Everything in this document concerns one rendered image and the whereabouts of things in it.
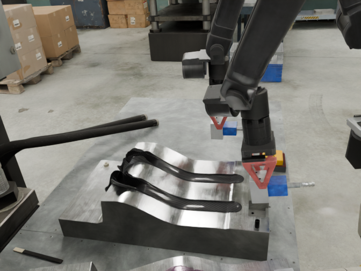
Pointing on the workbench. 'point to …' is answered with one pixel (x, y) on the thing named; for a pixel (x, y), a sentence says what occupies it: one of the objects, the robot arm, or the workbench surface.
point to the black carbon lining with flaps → (192, 204)
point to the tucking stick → (38, 255)
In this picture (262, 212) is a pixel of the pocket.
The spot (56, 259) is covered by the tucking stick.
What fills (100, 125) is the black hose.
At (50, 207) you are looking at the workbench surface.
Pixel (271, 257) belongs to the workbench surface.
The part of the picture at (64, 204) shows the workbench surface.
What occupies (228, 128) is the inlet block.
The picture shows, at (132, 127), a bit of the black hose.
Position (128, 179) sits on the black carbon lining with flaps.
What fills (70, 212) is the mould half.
